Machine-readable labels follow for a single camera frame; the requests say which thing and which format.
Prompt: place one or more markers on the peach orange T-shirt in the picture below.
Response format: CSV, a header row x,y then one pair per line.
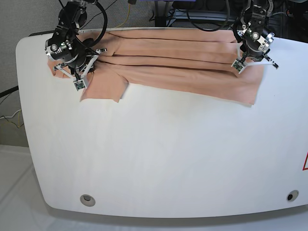
x,y
181,59

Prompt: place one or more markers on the table grommet hole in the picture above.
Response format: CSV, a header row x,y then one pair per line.
x,y
292,195
87,200

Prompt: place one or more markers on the black bar table edge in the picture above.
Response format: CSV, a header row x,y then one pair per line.
x,y
41,33

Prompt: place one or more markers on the black metal equipment frame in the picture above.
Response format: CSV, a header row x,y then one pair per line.
x,y
285,18

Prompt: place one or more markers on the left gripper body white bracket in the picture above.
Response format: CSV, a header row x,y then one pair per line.
x,y
261,58

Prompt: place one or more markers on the left table grommet hole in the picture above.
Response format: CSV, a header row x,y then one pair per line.
x,y
87,200

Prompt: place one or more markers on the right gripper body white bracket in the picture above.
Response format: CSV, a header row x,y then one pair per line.
x,y
79,66

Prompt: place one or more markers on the black table leg left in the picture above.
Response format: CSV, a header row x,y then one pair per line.
x,y
9,91

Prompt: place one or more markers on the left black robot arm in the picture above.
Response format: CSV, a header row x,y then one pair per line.
x,y
252,36

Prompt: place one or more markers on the red triangle sticker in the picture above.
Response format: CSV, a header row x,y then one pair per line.
x,y
305,166

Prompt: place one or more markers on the right table grommet hole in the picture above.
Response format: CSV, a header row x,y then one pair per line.
x,y
292,195

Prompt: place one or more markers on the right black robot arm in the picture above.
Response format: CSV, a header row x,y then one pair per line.
x,y
64,44

